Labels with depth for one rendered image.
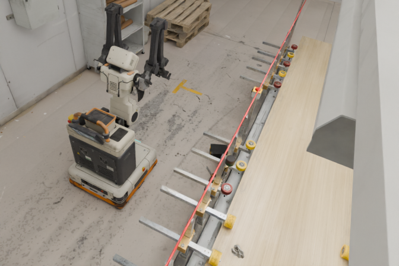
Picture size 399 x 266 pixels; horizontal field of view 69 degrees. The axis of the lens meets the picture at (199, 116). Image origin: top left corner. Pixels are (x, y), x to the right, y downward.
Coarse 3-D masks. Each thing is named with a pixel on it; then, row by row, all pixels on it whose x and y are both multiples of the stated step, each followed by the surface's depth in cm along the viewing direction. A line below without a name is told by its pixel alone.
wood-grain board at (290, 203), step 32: (320, 64) 353; (288, 96) 296; (320, 96) 302; (288, 128) 259; (256, 160) 227; (288, 160) 231; (320, 160) 235; (256, 192) 205; (288, 192) 208; (320, 192) 211; (256, 224) 187; (288, 224) 189; (320, 224) 192; (224, 256) 169; (256, 256) 171; (288, 256) 174; (320, 256) 176
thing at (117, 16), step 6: (120, 6) 238; (120, 12) 240; (120, 18) 247; (120, 24) 250; (114, 30) 252; (120, 30) 253; (114, 36) 256; (120, 36) 257; (114, 42) 259; (120, 42) 259
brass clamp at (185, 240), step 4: (192, 232) 170; (184, 236) 168; (192, 236) 171; (180, 240) 166; (184, 240) 166; (188, 240) 167; (180, 244) 164; (184, 244) 165; (188, 244) 166; (180, 248) 164; (184, 248) 163; (184, 252) 165
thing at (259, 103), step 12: (288, 48) 418; (276, 72) 365; (264, 96) 325; (252, 120) 292; (240, 144) 265; (204, 228) 208; (192, 240) 194; (180, 252) 188; (192, 252) 192; (180, 264) 182
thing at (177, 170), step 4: (176, 168) 217; (176, 172) 217; (180, 172) 215; (184, 172) 215; (184, 176) 216; (188, 176) 213; (192, 176) 213; (196, 176) 214; (196, 180) 212; (200, 180) 211; (204, 180) 212; (204, 184) 211; (220, 188) 209; (220, 192) 208
